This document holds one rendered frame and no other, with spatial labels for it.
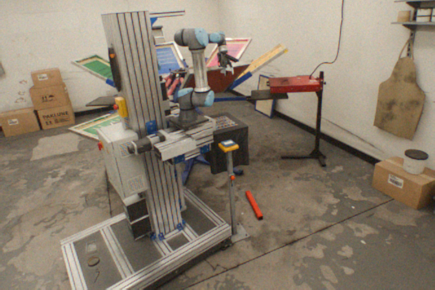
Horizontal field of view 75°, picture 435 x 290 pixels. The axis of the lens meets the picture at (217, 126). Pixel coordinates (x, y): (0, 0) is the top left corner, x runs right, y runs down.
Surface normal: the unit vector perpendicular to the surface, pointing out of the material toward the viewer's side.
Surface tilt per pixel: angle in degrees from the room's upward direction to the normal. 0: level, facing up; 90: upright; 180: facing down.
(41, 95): 90
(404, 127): 91
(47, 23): 90
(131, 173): 90
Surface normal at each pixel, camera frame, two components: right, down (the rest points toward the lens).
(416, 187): -0.87, 0.15
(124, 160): 0.58, 0.27
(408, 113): -0.64, 0.32
